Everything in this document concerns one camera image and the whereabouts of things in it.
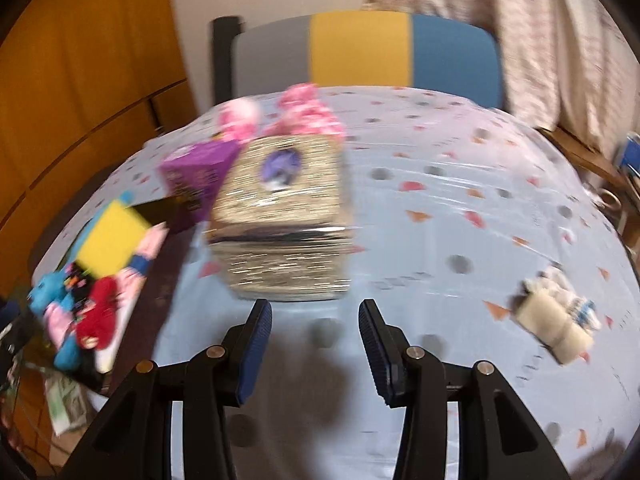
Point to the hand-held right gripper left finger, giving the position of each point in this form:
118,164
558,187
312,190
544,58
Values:
255,355

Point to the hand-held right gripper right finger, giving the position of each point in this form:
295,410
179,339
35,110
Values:
375,355

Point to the gold metal tin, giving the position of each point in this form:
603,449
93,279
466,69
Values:
152,208

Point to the small blue plush toy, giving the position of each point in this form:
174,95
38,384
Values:
46,294

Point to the yellow soft block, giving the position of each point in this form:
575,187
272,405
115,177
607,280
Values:
112,237

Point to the pink plush toy blue band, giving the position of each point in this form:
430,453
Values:
147,247

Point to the red plush toy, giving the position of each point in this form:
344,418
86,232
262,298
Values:
100,310

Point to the white patterned tablecloth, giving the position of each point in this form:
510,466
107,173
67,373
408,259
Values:
450,210

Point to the white plush toy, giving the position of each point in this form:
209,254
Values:
545,316

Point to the purple cardboard box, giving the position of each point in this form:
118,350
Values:
197,175

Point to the pink spotted plush toy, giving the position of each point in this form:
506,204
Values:
310,110
240,116

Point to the wooden chair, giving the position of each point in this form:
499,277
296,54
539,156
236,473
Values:
590,160

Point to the grey yellow blue chair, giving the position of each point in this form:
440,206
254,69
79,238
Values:
360,50

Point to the orange wooden cabinet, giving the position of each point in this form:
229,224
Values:
75,85

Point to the blue container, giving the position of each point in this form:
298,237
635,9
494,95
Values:
631,155

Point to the beige curtain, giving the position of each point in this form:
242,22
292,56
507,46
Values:
525,35

